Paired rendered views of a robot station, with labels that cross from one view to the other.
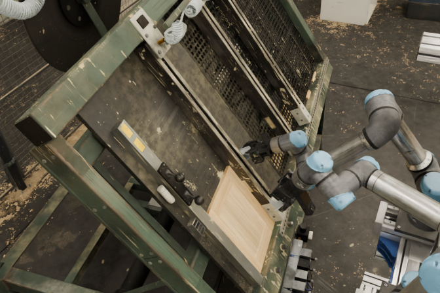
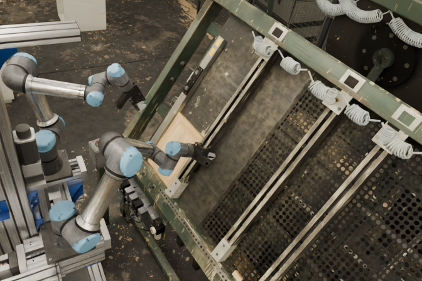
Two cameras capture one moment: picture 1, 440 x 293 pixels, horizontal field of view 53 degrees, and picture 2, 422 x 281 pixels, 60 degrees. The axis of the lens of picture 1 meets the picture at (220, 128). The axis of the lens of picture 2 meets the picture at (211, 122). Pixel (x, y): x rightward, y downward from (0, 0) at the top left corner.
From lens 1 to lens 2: 2.60 m
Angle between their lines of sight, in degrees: 81
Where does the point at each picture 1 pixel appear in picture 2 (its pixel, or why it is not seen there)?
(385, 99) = (120, 144)
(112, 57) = (247, 15)
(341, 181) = (98, 76)
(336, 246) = not seen: outside the picture
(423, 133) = not seen: outside the picture
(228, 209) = (181, 135)
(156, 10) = (294, 46)
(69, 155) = (203, 9)
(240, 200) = not seen: hidden behind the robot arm
